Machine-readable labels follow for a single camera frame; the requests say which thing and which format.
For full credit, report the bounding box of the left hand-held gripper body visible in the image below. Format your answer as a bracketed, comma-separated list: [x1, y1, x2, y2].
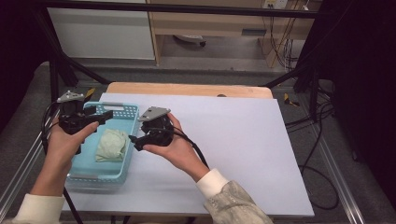
[56, 90, 104, 135]

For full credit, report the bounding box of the grey chair base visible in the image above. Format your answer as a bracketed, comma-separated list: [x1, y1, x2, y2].
[172, 34, 207, 48]

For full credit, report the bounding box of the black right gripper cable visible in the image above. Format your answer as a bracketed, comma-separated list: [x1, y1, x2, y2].
[155, 126, 210, 171]

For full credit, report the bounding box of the light blue plastic basket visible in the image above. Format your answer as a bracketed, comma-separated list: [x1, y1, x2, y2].
[64, 101, 141, 189]

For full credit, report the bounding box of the person's left hand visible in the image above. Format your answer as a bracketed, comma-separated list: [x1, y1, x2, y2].
[43, 120, 100, 175]

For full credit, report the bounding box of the bundle of hanging cables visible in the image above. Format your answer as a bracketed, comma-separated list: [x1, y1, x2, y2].
[261, 0, 310, 71]

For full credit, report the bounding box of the white table board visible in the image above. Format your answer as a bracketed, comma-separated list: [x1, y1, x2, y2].
[60, 92, 316, 217]

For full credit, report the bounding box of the person's right hand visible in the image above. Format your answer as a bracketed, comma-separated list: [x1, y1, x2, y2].
[142, 112, 207, 180]

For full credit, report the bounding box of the wooden table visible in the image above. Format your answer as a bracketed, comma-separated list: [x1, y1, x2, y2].
[106, 81, 275, 100]

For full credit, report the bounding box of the black curtain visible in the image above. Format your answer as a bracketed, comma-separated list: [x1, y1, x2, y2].
[0, 0, 43, 133]
[320, 0, 396, 202]

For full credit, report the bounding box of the black floor cable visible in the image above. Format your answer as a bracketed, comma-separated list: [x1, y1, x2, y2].
[284, 78, 341, 211]

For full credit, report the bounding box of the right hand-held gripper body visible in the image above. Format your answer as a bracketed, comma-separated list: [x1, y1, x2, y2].
[137, 106, 176, 147]

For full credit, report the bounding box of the light wooden desk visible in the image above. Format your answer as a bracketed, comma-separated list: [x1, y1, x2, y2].
[146, 0, 323, 68]

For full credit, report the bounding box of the black metal frame bar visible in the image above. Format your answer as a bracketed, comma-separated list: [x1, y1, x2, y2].
[31, 1, 322, 19]

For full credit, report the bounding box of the white cabinet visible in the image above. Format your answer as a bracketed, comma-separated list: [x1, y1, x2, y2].
[48, 7, 156, 61]

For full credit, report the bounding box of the white power strip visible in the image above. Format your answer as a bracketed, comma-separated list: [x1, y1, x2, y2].
[262, 0, 290, 10]

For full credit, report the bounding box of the black metal stand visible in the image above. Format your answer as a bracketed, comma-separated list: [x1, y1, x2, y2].
[262, 60, 322, 123]
[31, 8, 112, 117]

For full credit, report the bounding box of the aluminium floor rail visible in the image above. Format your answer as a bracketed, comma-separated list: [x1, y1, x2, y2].
[0, 105, 64, 213]
[310, 123, 367, 224]

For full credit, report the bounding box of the pale green cloth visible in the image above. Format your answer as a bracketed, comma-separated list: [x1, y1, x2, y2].
[94, 128, 130, 163]

